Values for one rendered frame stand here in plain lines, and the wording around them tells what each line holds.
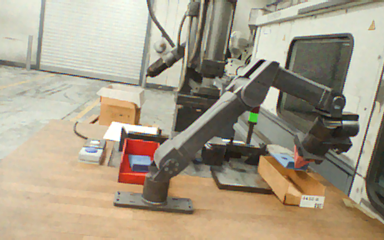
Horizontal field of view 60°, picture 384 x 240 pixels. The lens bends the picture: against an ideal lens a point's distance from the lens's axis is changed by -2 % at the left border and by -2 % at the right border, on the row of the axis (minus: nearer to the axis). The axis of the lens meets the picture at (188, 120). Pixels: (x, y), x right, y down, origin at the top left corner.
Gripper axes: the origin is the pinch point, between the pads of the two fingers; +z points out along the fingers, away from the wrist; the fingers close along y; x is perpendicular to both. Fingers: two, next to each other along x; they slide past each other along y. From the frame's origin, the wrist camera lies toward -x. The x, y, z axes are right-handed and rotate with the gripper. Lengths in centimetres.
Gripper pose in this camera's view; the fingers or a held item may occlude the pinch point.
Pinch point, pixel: (296, 164)
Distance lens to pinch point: 112.3
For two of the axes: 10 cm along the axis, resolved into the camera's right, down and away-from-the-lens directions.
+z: -2.2, 7.1, 6.7
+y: -0.1, -6.9, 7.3
